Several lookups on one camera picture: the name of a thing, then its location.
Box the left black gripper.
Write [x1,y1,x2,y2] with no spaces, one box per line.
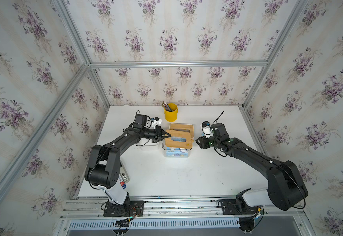
[141,126,170,144]

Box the clear plastic tissue box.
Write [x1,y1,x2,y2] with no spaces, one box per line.
[162,140,192,157]

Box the bamboo tissue box lid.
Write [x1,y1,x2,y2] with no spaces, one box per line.
[165,130,193,149]

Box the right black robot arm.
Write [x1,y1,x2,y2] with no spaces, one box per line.
[196,121,308,211]

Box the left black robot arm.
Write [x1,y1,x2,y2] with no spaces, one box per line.
[84,114,171,207]

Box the white box with bamboo lid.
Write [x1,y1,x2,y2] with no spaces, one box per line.
[169,123,195,139]

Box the yellow metal pen bucket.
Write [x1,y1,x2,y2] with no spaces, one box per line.
[164,103,178,123]

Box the white plastic tray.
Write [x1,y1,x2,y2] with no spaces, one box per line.
[136,139,159,151]

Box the colored pencils bundle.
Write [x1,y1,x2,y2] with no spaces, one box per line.
[162,102,173,112]

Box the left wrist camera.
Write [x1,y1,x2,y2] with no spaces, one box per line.
[151,117,163,129]

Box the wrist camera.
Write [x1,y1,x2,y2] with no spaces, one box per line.
[201,121,212,137]
[151,117,163,129]

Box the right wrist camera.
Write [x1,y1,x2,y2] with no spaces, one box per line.
[201,121,212,137]

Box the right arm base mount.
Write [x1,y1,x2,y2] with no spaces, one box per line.
[218,197,264,234]

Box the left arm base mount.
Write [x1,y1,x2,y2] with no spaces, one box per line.
[102,200,145,234]

